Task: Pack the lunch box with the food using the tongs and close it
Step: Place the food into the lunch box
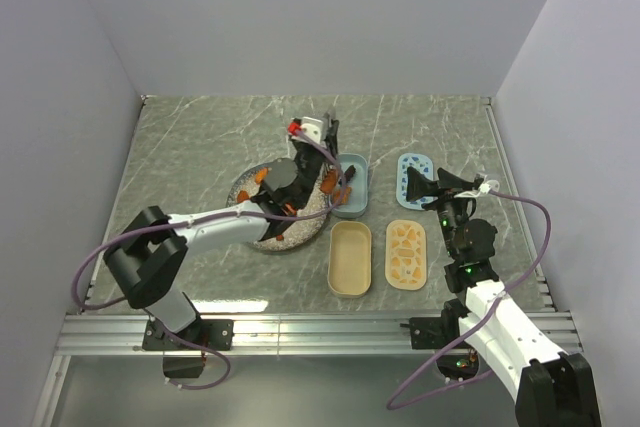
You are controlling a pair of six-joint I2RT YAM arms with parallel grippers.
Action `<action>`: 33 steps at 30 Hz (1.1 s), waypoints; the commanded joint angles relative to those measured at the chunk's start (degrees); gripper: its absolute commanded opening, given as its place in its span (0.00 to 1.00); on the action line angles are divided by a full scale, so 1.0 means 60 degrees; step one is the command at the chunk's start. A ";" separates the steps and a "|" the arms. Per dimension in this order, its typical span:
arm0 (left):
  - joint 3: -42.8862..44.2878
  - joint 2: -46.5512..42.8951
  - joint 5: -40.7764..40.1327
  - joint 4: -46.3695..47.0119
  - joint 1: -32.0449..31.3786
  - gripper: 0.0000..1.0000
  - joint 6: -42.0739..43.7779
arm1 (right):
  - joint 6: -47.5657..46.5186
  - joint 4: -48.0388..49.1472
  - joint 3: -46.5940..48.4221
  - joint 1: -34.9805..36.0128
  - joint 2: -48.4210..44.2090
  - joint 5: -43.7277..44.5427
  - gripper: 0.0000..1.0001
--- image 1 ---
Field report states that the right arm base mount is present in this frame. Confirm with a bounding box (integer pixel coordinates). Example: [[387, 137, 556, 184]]
[[400, 299, 480, 381]]

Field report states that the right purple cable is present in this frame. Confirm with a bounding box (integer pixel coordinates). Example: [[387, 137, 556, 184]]
[[385, 187, 554, 411]]

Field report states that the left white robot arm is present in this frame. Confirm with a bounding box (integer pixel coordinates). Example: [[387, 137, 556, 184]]
[[103, 110, 339, 349]]

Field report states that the black sea cucumber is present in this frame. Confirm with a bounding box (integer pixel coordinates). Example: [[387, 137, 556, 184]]
[[344, 165, 356, 184]]

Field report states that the beige patterned lid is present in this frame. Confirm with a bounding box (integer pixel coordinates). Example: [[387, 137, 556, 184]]
[[385, 219, 428, 291]]

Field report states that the orange fried cutlet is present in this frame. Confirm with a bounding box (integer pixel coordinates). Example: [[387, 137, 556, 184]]
[[332, 186, 352, 206]]

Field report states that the purple cable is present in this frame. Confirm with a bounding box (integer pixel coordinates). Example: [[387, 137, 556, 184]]
[[385, 187, 554, 411], [72, 134, 351, 391]]

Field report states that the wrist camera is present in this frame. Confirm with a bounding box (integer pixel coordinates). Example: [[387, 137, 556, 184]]
[[477, 175, 500, 197], [287, 116, 328, 143]]

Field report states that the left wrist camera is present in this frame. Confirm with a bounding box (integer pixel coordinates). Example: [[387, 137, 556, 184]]
[[287, 116, 328, 143]]

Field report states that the red-brown meat slab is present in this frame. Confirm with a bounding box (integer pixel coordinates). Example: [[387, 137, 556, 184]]
[[320, 170, 338, 195]]

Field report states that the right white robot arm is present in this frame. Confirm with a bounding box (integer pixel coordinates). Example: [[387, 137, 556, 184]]
[[404, 167, 601, 426]]

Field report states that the blue lunch box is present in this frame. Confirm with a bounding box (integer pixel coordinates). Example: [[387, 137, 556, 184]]
[[332, 153, 368, 219]]

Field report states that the beige lunch box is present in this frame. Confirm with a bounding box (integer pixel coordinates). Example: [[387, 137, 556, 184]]
[[327, 221, 372, 298]]

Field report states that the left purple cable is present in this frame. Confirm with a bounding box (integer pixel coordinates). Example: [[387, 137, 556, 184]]
[[72, 134, 351, 391]]

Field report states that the orange oval nugget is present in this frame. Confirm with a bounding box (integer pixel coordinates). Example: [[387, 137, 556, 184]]
[[236, 190, 250, 203]]

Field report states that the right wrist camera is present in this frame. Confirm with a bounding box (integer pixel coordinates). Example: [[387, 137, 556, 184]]
[[477, 175, 500, 197]]

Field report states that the speckled round plate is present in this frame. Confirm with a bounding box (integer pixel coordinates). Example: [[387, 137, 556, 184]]
[[226, 163, 329, 253]]

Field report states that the blue patterned lid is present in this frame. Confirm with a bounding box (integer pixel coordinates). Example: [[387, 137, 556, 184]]
[[395, 152, 434, 211]]

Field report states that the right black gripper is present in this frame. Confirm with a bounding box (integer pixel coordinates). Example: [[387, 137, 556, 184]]
[[406, 166, 477, 259]]

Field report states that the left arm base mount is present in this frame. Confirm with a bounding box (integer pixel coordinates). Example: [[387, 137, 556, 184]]
[[141, 318, 234, 390]]

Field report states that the aluminium frame rail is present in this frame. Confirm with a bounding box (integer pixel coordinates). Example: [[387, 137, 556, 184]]
[[54, 312, 433, 357]]

